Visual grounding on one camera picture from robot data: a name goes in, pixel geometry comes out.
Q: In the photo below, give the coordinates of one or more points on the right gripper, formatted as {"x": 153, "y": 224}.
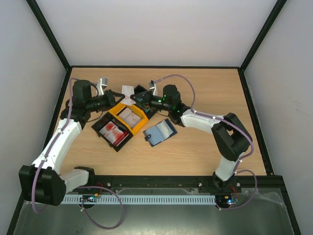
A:
{"x": 145, "y": 98}

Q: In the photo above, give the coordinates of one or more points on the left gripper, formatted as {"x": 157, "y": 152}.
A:
{"x": 111, "y": 100}

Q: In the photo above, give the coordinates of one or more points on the white VIP card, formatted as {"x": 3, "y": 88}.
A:
{"x": 127, "y": 91}

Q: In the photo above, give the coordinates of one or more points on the dark blue card holder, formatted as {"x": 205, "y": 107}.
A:
{"x": 160, "y": 132}

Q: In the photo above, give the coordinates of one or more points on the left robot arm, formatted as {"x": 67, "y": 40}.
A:
{"x": 42, "y": 182}

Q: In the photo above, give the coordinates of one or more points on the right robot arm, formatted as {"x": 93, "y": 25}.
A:
{"x": 231, "y": 137}

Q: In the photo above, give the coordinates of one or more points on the black bin with teal cards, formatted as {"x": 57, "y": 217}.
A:
{"x": 139, "y": 92}

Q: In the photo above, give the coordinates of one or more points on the teal card stack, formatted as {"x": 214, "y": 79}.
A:
{"x": 140, "y": 104}

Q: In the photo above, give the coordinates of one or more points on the yellow card bin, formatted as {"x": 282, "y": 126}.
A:
{"x": 114, "y": 111}

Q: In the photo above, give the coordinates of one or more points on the black bin with red cards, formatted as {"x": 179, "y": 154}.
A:
{"x": 103, "y": 121}

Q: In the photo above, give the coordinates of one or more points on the red white card stack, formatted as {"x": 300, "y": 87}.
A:
{"x": 113, "y": 134}

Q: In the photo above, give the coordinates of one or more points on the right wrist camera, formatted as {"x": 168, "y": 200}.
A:
{"x": 153, "y": 87}

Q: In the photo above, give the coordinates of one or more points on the white slotted cable duct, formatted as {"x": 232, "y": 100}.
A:
{"x": 142, "y": 199}

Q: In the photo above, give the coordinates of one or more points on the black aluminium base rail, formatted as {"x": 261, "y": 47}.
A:
{"x": 205, "y": 184}

